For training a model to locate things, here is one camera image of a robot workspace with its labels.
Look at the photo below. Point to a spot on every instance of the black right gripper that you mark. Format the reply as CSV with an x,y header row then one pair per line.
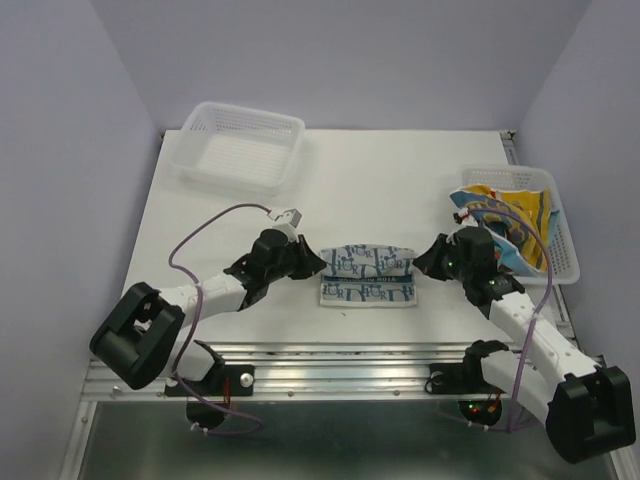
x,y
427,261

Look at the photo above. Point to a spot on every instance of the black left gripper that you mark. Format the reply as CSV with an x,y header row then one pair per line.
x,y
309,263

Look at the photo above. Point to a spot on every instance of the blue white patterned towel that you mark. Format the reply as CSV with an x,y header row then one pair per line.
x,y
368,276

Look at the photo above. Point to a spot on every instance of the yellow tiger towel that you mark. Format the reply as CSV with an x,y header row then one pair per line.
x,y
522,223

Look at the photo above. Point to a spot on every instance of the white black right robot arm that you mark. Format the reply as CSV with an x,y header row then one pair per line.
x,y
585,408

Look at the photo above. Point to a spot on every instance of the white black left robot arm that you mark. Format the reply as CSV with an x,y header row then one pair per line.
x,y
138,340

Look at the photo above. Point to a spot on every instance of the light blue orange towel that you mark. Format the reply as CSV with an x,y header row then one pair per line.
x,y
519,251

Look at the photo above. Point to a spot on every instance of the white perforated basket right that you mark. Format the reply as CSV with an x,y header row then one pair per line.
x,y
562,262

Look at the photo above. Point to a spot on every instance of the white perforated basket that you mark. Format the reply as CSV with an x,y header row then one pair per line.
x,y
237,147
562,262

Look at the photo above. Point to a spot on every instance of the white perforated basket left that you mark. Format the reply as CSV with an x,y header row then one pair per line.
x,y
237,147

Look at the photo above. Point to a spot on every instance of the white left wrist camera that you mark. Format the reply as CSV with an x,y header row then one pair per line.
x,y
286,221

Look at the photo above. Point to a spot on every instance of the aluminium mounting rail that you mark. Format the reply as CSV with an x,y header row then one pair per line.
x,y
339,371

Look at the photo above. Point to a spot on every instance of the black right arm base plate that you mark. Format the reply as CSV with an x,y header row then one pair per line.
x,y
456,379

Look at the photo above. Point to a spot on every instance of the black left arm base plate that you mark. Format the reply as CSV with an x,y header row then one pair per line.
x,y
234,380

